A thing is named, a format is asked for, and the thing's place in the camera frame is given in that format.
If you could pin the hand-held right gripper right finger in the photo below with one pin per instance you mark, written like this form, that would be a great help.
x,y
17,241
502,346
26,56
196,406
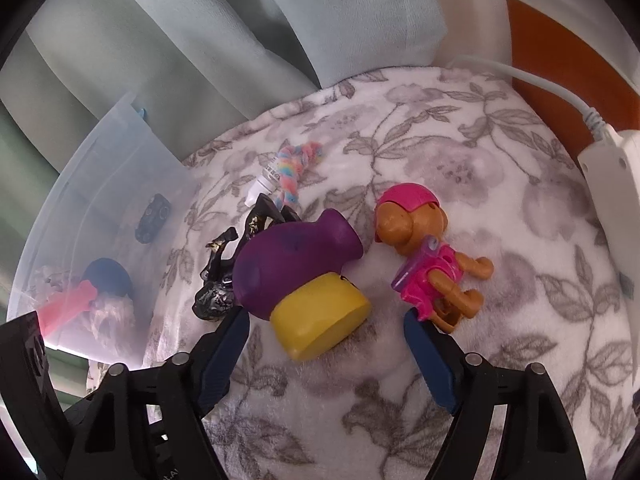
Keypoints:
x,y
430,360

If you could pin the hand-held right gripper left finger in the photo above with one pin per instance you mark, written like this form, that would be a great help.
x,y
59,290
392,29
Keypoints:
x,y
220,365

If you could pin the black gold action figure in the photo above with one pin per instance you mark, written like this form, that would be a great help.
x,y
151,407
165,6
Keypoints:
x,y
215,300

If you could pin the pink hair roller clip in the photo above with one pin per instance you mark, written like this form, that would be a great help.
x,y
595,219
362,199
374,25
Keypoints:
x,y
65,310

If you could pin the purple and yellow toy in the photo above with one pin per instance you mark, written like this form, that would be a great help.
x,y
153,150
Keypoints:
x,y
290,260

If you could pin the pink dog toy figure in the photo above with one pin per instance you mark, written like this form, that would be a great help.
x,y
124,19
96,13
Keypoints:
x,y
405,220

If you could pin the black toy car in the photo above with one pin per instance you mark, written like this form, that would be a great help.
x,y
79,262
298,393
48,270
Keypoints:
x,y
152,215

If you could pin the small white eye drop bottle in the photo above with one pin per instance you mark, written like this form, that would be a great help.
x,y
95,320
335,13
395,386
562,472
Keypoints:
x,y
265,180

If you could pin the clear plastic container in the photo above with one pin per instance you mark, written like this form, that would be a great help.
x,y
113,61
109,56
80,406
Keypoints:
x,y
100,170

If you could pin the blue ball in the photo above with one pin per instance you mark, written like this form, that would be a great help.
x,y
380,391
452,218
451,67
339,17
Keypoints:
x,y
107,275

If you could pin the grey floral blanket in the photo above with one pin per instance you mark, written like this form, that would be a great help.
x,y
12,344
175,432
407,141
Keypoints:
x,y
500,210

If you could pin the white power strip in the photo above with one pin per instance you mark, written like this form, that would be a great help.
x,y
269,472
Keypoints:
x,y
615,185

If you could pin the pale green curtain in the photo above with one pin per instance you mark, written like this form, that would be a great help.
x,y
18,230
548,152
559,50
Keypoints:
x,y
200,35

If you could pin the orange wooden cabinet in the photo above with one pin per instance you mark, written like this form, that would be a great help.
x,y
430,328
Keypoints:
x,y
550,45

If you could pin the sheer white curtain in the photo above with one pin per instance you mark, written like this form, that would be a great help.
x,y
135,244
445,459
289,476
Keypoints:
x,y
465,10

